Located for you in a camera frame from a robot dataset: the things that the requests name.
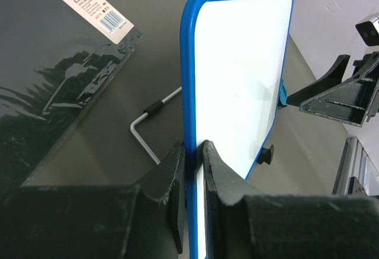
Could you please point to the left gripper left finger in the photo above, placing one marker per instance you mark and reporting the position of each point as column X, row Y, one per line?
column 142, row 220

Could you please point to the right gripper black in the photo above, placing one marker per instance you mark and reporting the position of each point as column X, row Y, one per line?
column 352, row 102

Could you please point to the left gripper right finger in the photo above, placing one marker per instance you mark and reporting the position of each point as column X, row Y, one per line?
column 243, row 222

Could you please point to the blue whiteboard eraser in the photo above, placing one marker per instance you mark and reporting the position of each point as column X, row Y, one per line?
column 282, row 100

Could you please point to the blue framed whiteboard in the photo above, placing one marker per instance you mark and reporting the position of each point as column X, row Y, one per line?
column 232, row 59

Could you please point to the dark grey notebook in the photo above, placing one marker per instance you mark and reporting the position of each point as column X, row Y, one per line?
column 57, row 57

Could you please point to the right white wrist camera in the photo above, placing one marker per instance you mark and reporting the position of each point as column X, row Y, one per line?
column 368, row 30

